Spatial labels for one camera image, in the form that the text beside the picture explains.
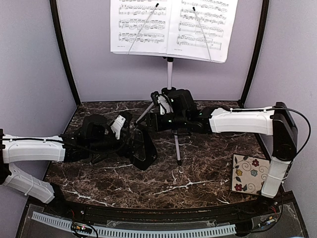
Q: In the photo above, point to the floral square coaster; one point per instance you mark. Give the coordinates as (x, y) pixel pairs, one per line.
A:
(248, 174)

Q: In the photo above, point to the right black corner post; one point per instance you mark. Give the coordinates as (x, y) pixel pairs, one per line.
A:
(256, 53)

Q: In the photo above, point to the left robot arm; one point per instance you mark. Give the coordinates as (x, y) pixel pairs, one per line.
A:
(61, 148)

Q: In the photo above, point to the sheet music page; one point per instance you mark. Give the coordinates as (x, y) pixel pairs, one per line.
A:
(201, 29)
(139, 26)

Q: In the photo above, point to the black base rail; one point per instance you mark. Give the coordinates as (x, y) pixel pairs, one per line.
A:
(242, 212)

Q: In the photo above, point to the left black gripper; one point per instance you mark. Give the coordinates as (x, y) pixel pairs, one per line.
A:
(121, 151)

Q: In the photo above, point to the black corner post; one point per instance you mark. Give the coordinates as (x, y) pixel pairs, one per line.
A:
(256, 53)
(63, 53)

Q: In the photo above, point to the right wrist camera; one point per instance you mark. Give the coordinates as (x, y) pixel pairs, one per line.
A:
(162, 101)

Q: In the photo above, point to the white music stand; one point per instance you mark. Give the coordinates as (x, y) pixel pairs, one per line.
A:
(188, 29)

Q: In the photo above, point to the black metronome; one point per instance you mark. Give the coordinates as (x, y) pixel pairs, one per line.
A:
(144, 152)

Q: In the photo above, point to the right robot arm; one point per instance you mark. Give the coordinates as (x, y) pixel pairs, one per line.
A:
(275, 121)

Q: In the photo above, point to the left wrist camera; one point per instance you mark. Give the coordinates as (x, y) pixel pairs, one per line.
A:
(122, 121)

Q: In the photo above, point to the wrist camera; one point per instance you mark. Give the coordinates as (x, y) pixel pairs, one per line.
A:
(122, 121)
(162, 101)

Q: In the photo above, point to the grey cable duct strip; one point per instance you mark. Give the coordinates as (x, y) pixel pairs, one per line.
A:
(133, 230)

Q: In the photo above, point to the left black corner post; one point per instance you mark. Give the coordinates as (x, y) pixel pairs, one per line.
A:
(63, 53)

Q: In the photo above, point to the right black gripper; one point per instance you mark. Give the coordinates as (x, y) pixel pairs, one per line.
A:
(152, 116)

